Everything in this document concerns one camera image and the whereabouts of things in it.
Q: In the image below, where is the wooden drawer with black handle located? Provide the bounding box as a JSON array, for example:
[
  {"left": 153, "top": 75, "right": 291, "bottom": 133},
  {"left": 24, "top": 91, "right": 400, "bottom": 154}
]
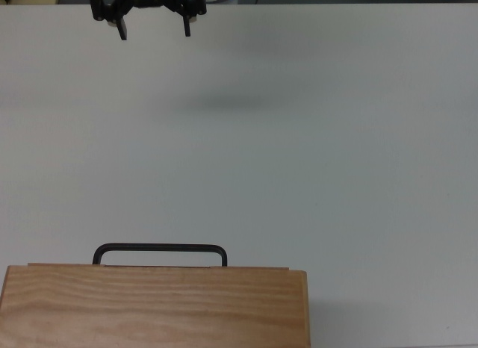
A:
[{"left": 26, "top": 243, "right": 291, "bottom": 270}]

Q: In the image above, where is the wooden cabinet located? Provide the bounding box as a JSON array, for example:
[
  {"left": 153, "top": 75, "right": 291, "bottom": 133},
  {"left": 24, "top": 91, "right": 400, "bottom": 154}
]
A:
[{"left": 0, "top": 264, "right": 311, "bottom": 348}]

